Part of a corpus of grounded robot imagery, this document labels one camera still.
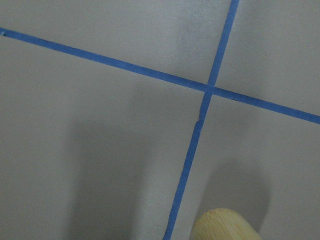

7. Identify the beige right gripper finger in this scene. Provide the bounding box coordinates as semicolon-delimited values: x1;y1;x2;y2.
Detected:
191;208;261;240

